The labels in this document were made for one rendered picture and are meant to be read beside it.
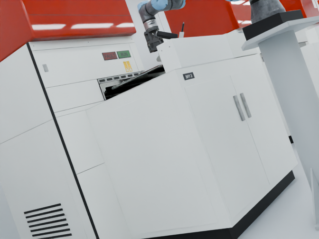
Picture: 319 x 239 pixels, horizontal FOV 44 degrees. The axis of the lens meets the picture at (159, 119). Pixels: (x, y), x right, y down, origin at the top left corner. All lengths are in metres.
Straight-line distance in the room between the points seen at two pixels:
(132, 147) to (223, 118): 0.47
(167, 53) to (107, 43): 0.71
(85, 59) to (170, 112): 0.70
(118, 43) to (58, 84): 0.60
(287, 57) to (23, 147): 1.44
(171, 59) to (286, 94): 0.53
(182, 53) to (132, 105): 0.35
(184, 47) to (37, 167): 1.01
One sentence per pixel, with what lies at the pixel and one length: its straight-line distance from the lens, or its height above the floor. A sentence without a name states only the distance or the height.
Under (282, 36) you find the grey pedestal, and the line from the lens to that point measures 1.78.
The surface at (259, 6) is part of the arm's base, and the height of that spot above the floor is 0.94.
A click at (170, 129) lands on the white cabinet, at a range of 1.83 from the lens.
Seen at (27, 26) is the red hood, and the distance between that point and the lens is 2.11.
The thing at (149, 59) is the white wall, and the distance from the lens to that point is 5.26.
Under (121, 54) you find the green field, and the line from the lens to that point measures 2.52.
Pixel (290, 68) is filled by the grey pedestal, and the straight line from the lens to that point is 1.77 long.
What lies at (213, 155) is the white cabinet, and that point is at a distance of 1.81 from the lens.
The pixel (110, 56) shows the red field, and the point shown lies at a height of 1.09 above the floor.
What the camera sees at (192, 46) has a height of 0.91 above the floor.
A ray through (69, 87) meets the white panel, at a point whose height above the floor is 0.95.
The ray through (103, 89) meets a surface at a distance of 2.29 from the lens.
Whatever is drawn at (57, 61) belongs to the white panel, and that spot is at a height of 1.10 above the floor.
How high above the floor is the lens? 0.62
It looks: level
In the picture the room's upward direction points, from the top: 20 degrees counter-clockwise
